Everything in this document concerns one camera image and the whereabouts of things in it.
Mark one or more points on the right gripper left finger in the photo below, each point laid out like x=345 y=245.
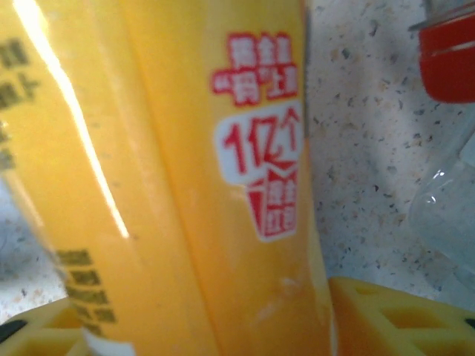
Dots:
x=41 y=333

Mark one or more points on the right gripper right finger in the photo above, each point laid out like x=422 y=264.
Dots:
x=401 y=326

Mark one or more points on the iced tea bottle yellow-red label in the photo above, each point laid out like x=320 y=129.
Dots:
x=185 y=148

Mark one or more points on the cola bottle red cap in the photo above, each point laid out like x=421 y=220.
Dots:
x=449 y=78

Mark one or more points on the clear plastic bottle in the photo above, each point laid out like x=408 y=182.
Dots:
x=445 y=222

